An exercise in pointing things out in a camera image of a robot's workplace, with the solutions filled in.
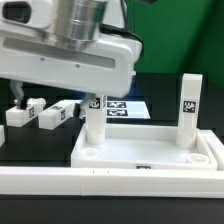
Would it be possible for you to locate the white marker sheet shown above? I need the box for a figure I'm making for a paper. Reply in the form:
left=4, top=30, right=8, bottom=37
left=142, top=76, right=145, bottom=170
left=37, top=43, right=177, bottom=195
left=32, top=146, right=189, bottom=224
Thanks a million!
left=106, top=100, right=150, bottom=119

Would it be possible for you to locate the white L-shaped fence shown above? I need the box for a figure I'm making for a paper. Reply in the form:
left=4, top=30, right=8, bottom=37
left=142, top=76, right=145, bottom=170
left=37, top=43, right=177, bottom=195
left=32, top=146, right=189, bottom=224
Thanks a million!
left=0, top=130, right=224, bottom=198

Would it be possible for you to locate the white desk top tray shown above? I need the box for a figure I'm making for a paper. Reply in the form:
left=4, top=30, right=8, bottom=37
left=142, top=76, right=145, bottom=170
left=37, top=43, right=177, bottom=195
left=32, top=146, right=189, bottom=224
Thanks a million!
left=71, top=124, right=218, bottom=171

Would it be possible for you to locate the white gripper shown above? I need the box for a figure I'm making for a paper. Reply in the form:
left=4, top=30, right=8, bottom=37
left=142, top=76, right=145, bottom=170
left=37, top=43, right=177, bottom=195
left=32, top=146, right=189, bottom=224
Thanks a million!
left=0, top=20, right=142, bottom=119

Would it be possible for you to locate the white block left edge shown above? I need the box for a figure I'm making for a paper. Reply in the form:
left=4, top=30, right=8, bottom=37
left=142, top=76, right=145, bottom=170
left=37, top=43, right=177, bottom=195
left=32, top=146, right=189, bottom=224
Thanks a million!
left=0, top=125, right=5, bottom=147

